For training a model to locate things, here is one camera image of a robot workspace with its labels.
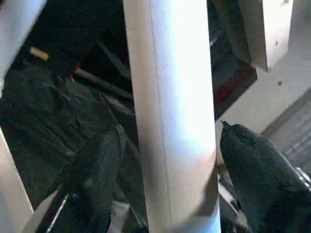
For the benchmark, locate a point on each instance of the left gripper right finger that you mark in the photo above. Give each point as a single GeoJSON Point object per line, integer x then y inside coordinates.
{"type": "Point", "coordinates": [267, 189]}

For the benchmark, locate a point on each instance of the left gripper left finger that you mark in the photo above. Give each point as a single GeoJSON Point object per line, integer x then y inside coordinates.
{"type": "Point", "coordinates": [87, 189]}

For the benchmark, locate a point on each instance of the small yellow tag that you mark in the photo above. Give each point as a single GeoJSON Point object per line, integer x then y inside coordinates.
{"type": "Point", "coordinates": [39, 53]}

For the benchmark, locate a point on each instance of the black table mat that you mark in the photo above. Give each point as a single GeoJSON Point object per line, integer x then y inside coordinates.
{"type": "Point", "coordinates": [43, 116]}

